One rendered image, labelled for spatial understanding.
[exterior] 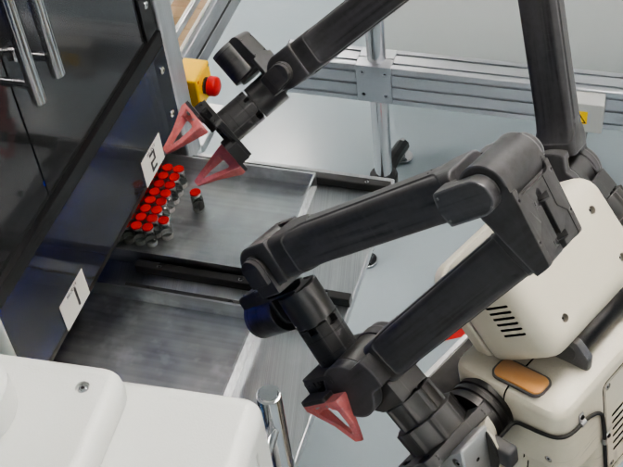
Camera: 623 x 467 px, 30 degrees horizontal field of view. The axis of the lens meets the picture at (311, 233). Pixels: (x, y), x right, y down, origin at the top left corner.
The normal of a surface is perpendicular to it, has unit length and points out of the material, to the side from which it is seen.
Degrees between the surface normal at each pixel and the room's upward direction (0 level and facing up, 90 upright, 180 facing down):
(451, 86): 90
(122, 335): 0
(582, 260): 48
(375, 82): 90
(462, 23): 90
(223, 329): 0
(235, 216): 0
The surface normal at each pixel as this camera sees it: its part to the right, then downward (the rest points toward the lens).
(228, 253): -0.09, -0.70
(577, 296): 0.48, -0.14
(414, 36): -0.28, 0.70
